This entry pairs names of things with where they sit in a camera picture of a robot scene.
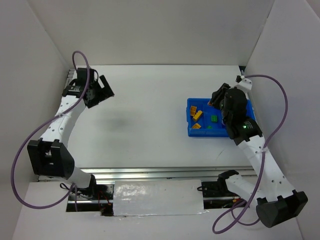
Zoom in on green lego brick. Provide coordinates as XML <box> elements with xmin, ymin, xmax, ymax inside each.
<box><xmin>210</xmin><ymin>115</ymin><xmax>218</xmax><ymax>123</ymax></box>

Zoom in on yellow 2x4 lego brick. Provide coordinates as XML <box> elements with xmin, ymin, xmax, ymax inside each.
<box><xmin>192</xmin><ymin>110</ymin><xmax>203</xmax><ymax>122</ymax></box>

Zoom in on orange 2x4 lego brick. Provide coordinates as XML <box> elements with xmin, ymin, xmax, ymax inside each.
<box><xmin>192</xmin><ymin>123</ymin><xmax>202</xmax><ymax>129</ymax></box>

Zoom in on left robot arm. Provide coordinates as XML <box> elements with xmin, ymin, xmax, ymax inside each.
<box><xmin>27</xmin><ymin>67</ymin><xmax>115</xmax><ymax>198</ymax></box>

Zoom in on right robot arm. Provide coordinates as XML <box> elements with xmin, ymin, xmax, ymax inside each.
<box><xmin>209</xmin><ymin>83</ymin><xmax>308</xmax><ymax>228</ymax></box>

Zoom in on blue divided plastic bin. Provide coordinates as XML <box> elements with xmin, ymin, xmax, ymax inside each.
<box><xmin>186</xmin><ymin>96</ymin><xmax>262</xmax><ymax>142</ymax></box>

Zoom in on white taped cover plate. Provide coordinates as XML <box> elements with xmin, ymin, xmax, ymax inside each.
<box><xmin>113</xmin><ymin>179</ymin><xmax>205</xmax><ymax>217</ymax></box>

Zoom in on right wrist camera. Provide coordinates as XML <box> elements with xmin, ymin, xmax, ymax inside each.
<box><xmin>234</xmin><ymin>75</ymin><xmax>253</xmax><ymax>93</ymax></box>

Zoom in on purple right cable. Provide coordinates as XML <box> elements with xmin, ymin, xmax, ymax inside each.
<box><xmin>212</xmin><ymin>74</ymin><xmax>289</xmax><ymax>235</ymax></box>

